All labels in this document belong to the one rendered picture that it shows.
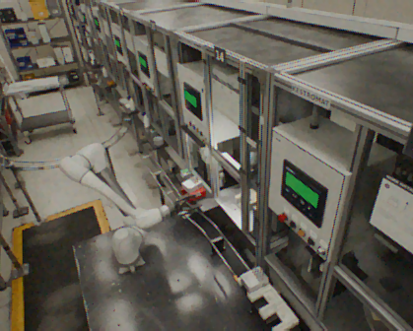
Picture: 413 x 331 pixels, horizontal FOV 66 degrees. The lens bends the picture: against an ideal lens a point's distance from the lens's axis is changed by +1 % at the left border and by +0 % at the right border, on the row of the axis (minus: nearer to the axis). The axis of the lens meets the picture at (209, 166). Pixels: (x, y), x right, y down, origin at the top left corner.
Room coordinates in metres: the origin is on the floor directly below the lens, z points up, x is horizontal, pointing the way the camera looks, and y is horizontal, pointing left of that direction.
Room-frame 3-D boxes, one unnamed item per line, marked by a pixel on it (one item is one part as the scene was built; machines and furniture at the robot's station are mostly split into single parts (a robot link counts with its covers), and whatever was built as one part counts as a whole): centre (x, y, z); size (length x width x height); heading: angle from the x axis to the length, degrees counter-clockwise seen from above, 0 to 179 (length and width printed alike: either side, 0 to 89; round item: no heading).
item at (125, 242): (1.52, 0.61, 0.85); 0.18 x 0.16 x 0.22; 157
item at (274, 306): (1.01, -0.26, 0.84); 0.36 x 0.14 x 0.10; 25
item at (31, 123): (5.01, 2.68, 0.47); 0.84 x 0.53 x 0.94; 109
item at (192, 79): (2.10, -0.03, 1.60); 0.42 x 0.29 x 0.46; 25
